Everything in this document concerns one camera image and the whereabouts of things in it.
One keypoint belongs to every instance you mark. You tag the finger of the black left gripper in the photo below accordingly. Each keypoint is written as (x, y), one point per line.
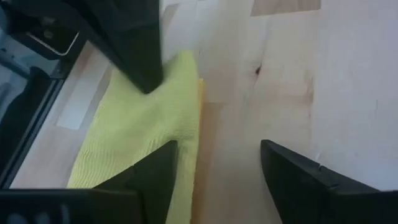
(130, 40)

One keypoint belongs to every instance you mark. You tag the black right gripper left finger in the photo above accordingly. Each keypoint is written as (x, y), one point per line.
(124, 199)

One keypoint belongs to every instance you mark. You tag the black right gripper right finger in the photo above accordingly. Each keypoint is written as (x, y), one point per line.
(311, 193)

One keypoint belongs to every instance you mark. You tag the yellow microfiber towel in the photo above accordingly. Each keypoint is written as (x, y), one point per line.
(140, 124)

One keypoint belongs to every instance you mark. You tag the black aluminium table frame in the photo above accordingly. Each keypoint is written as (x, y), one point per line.
(31, 124)

